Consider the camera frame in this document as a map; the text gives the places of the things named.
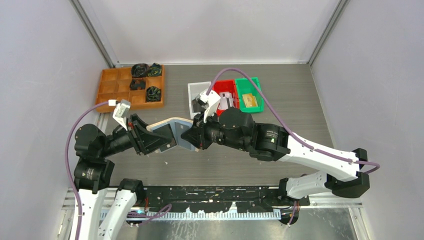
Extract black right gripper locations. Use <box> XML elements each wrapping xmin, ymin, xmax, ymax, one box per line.
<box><xmin>181</xmin><ymin>107</ymin><xmax>249</xmax><ymax>151</ymax></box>

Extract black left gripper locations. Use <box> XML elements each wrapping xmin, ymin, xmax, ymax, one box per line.
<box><xmin>99</xmin><ymin>112</ymin><xmax>172</xmax><ymax>156</ymax></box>

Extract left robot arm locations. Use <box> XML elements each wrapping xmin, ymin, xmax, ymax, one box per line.
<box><xmin>70</xmin><ymin>114</ymin><xmax>175</xmax><ymax>240</ymax></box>

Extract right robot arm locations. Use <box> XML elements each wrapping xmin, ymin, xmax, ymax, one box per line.
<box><xmin>181</xmin><ymin>107</ymin><xmax>370</xmax><ymax>206</ymax></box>

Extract cards in red bin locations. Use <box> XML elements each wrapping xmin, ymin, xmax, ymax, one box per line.
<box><xmin>218</xmin><ymin>91</ymin><xmax>236</xmax><ymax>111</ymax></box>

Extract yellow card in green bin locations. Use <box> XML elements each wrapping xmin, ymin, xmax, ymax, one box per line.
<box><xmin>242</xmin><ymin>93</ymin><xmax>258</xmax><ymax>108</ymax></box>

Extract black leather wallet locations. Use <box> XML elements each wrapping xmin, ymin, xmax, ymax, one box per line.
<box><xmin>191</xmin><ymin>99</ymin><xmax>208</xmax><ymax>114</ymax></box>

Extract dark floral rolled tie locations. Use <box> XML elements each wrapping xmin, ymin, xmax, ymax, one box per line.
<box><xmin>145</xmin><ymin>86</ymin><xmax>162</xmax><ymax>102</ymax></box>

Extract white plastic bin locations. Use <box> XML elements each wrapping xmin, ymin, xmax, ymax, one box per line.
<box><xmin>187</xmin><ymin>81</ymin><xmax>211</xmax><ymax>119</ymax></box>

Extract small dark rolled tie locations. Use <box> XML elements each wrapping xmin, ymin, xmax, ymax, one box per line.
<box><xmin>129</xmin><ymin>78</ymin><xmax>146</xmax><ymax>91</ymax></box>

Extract orange wooden compartment tray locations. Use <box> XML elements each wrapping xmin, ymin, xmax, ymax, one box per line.
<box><xmin>94</xmin><ymin>64</ymin><xmax>166</xmax><ymax>110</ymax></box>

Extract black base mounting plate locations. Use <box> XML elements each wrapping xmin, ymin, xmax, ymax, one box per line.
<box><xmin>135</xmin><ymin>185</ymin><xmax>295</xmax><ymax>213</ymax></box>

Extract green plastic bin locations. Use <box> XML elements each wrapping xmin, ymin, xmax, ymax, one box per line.
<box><xmin>235</xmin><ymin>78</ymin><xmax>264</xmax><ymax>114</ymax></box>

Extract black rolled tie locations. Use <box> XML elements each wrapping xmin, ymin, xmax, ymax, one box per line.
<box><xmin>130</xmin><ymin>63</ymin><xmax>150</xmax><ymax>78</ymax></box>

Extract green floral rolled tie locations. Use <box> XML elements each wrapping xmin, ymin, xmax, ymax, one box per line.
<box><xmin>147</xmin><ymin>62</ymin><xmax>163</xmax><ymax>77</ymax></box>

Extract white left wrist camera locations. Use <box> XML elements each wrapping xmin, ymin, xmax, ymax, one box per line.
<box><xmin>107</xmin><ymin>99</ymin><xmax>131</xmax><ymax>131</ymax></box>

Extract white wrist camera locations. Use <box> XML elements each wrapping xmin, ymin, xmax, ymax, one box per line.
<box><xmin>107</xmin><ymin>99</ymin><xmax>131</xmax><ymax>131</ymax></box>
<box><xmin>195</xmin><ymin>89</ymin><xmax>221</xmax><ymax>123</ymax></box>

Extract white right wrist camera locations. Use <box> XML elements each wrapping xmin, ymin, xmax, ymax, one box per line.
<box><xmin>195</xmin><ymin>89</ymin><xmax>221</xmax><ymax>123</ymax></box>

